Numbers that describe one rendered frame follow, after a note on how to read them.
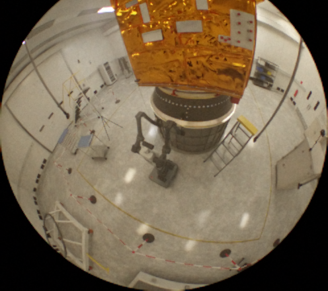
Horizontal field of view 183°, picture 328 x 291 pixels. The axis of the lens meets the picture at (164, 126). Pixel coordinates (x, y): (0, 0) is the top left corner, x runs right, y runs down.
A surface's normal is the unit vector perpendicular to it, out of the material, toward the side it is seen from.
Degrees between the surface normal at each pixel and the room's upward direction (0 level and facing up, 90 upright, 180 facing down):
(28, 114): 90
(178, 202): 0
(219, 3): 89
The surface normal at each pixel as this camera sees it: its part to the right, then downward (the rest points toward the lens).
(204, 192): -0.17, -0.61
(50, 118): 0.92, 0.19
